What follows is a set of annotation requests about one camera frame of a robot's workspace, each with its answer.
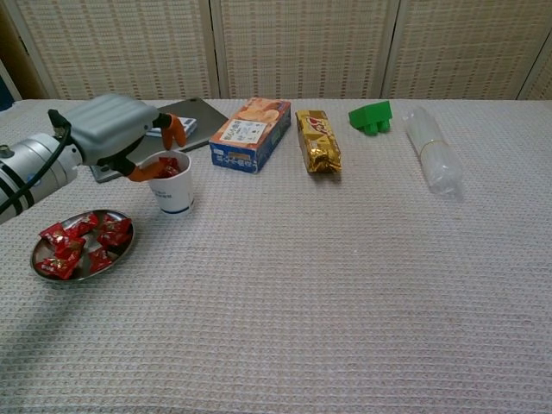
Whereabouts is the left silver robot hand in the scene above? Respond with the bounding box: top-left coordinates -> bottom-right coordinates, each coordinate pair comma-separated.
60,93 -> 187,182

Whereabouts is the white paper cup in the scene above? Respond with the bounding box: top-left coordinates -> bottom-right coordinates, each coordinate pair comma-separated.
146,149 -> 195,216

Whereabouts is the white folding laptop stand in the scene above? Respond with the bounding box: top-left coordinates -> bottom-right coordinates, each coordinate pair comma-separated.
144,116 -> 198,139

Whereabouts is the beige woven screen panel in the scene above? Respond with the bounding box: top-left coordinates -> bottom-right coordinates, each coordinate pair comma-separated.
8,0 -> 221,101
381,0 -> 552,101
517,25 -> 552,101
210,0 -> 400,100

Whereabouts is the grey closed laptop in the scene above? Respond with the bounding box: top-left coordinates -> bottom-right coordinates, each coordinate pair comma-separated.
90,97 -> 229,184

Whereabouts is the dark brown wooden beam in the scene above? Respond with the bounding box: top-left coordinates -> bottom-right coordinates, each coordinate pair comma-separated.
0,0 -> 47,100

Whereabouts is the bowl of red candies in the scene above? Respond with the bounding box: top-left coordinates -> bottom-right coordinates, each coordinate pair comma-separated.
29,209 -> 135,284

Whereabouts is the orange and blue biscuit box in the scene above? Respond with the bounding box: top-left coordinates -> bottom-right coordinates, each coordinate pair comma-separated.
209,97 -> 292,175

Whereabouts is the gold foil snack packet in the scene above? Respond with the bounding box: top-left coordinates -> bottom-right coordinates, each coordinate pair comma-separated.
294,109 -> 344,175

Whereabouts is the white woven tablecloth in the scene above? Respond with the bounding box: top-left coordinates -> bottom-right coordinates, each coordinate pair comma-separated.
0,98 -> 552,414

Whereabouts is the green plastic block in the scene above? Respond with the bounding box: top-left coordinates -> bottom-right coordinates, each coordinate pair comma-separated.
348,100 -> 393,137

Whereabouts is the clear plastic tube bundle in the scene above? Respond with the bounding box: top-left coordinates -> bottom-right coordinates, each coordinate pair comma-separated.
403,106 -> 465,199

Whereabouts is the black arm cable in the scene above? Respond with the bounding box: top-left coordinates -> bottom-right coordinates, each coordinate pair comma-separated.
0,109 -> 73,216

